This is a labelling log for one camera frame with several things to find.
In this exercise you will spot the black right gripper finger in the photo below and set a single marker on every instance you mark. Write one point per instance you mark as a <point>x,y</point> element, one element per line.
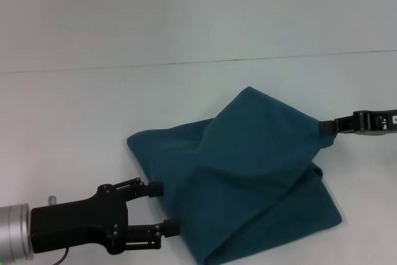
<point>341,122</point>
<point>341,130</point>

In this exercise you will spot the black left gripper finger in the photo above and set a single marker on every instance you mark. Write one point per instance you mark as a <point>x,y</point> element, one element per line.
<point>149,235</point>
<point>145,189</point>

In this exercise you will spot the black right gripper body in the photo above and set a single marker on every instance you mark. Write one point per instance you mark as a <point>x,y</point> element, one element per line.
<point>378,122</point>

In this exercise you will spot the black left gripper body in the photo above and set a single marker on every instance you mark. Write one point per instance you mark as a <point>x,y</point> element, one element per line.
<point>77,224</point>

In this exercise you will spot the teal blue shirt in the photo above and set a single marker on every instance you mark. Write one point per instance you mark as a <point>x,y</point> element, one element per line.
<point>248,168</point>

